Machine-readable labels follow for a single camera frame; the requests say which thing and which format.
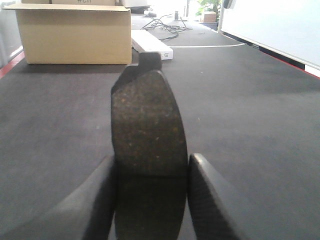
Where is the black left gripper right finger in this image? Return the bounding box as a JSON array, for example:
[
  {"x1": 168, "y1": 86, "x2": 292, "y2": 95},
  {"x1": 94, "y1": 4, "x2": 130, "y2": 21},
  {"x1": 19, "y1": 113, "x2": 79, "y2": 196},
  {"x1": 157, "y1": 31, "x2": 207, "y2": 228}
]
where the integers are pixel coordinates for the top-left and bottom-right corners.
[{"x1": 187, "y1": 153, "x2": 250, "y2": 240}]

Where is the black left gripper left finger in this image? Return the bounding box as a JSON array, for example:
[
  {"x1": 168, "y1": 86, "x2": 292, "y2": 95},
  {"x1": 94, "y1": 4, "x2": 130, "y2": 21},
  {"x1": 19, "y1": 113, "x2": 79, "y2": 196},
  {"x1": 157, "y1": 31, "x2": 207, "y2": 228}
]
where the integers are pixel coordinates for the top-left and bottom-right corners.
[{"x1": 0, "y1": 157, "x2": 117, "y2": 240}]

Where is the dark brake pad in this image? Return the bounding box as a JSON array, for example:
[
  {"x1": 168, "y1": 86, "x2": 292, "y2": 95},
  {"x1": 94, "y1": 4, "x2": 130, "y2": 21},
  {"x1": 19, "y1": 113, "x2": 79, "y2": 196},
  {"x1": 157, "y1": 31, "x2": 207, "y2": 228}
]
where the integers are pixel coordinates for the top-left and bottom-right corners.
[{"x1": 111, "y1": 52, "x2": 188, "y2": 240}]

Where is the black conveyor belt mat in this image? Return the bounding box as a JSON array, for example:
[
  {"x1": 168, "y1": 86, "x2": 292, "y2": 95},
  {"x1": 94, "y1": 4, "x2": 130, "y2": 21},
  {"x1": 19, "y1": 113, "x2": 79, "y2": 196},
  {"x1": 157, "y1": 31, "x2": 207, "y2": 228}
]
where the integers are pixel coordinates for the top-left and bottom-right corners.
[{"x1": 0, "y1": 22, "x2": 320, "y2": 240}]

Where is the long white box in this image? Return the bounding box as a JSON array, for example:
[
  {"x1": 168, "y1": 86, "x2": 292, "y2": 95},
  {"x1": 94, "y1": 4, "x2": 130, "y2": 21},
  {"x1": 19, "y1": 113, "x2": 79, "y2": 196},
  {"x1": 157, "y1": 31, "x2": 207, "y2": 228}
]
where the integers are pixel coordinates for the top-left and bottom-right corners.
[{"x1": 131, "y1": 30, "x2": 174, "y2": 60}]

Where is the cardboard box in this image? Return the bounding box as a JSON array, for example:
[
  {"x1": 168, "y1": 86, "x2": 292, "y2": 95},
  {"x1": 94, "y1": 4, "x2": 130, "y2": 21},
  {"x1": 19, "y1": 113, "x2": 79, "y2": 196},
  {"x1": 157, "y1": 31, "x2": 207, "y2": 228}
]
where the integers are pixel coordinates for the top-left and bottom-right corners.
[{"x1": 2, "y1": 3, "x2": 132, "y2": 65}]

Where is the white board panel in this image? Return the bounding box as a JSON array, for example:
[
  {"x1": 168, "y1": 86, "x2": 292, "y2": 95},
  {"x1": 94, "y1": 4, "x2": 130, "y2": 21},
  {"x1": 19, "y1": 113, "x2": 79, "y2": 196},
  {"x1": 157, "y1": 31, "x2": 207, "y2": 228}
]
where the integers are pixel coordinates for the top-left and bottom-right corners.
[{"x1": 219, "y1": 0, "x2": 320, "y2": 76}]

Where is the white cable on belt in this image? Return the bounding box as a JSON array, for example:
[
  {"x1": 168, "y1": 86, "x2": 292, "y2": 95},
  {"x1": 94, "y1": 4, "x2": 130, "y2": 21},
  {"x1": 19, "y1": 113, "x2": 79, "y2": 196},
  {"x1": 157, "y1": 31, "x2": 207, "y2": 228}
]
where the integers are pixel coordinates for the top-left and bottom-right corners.
[{"x1": 170, "y1": 42, "x2": 247, "y2": 49}]

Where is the black cables bundle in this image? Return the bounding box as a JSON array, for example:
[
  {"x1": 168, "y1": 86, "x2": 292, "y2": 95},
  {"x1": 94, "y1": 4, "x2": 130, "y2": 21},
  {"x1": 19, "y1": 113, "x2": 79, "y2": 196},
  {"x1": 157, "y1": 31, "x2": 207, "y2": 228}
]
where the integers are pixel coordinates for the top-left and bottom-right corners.
[{"x1": 140, "y1": 13, "x2": 193, "y2": 42}]

